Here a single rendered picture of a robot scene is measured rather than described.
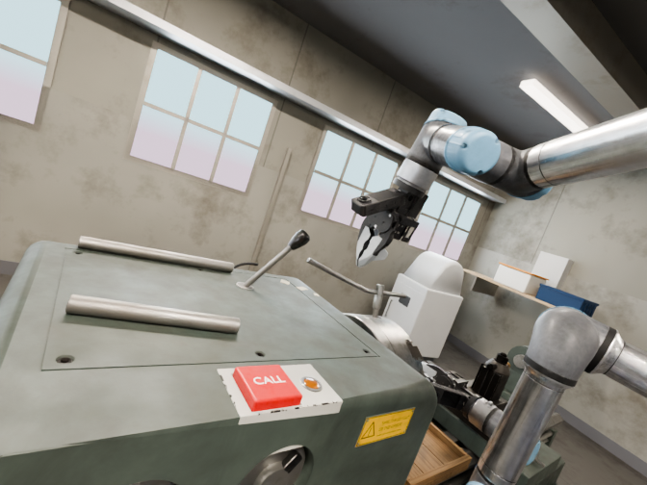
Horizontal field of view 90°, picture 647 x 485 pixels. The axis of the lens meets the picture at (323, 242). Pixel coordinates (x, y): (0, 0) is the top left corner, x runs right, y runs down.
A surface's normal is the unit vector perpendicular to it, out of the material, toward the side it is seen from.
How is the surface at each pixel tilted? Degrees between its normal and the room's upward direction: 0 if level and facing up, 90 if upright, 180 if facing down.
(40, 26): 90
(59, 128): 90
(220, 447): 90
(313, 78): 90
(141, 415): 0
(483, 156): 102
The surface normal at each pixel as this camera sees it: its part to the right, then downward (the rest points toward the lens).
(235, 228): 0.43, 0.26
